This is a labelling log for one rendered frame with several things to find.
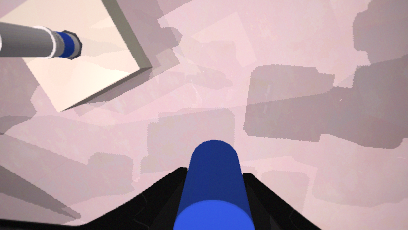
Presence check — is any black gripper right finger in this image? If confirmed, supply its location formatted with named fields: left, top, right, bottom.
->
left=243, top=172, right=322, bottom=230

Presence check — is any blue marker cap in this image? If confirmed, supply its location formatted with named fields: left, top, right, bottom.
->
left=173, top=140, right=255, bottom=230

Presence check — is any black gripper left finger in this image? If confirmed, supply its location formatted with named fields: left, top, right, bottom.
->
left=0, top=167, right=188, bottom=230

